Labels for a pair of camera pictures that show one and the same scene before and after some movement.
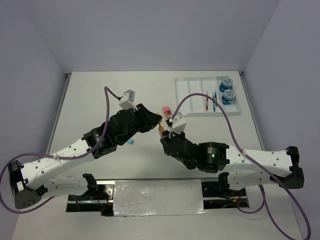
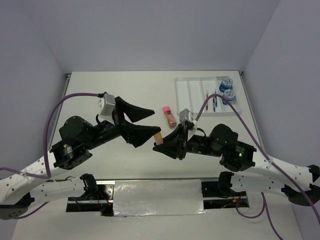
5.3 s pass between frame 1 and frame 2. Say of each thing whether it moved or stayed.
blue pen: stayed
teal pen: stayed
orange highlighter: moved
